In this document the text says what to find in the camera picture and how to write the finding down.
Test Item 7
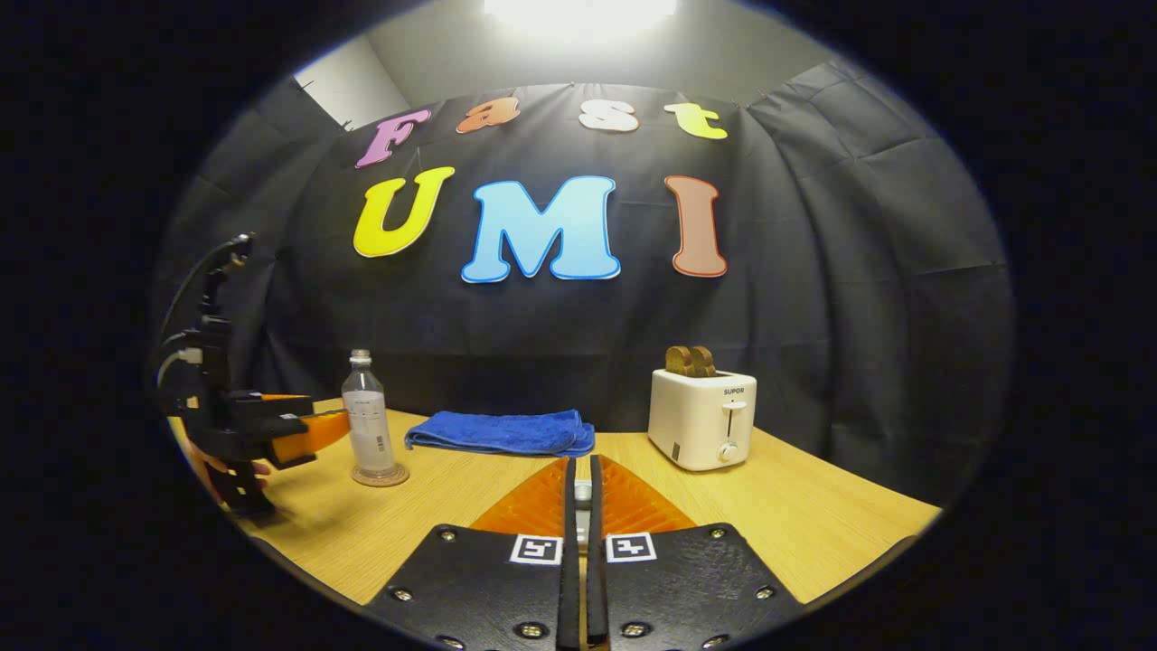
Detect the white toaster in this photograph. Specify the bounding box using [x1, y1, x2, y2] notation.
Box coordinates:
[647, 368, 758, 473]

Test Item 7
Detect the white cable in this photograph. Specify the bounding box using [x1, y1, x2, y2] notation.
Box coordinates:
[155, 347, 205, 390]

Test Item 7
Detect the ceiling light panel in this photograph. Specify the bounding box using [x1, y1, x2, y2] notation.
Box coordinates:
[484, 0, 679, 42]

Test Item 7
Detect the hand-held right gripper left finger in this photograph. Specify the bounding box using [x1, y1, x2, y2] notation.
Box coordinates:
[366, 457, 581, 651]

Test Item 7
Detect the blue folded towel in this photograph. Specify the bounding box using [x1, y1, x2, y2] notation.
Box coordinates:
[404, 410, 597, 458]

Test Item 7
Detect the black backdrop cloth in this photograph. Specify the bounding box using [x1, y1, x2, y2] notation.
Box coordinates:
[154, 59, 1013, 507]

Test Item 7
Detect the round cork coaster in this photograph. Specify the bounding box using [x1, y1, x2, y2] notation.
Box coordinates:
[351, 462, 411, 488]

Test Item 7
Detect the clear plastic water bottle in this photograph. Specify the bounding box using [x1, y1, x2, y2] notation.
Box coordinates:
[342, 349, 399, 480]

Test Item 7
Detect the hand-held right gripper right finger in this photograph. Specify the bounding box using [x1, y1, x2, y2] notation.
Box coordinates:
[588, 455, 805, 651]

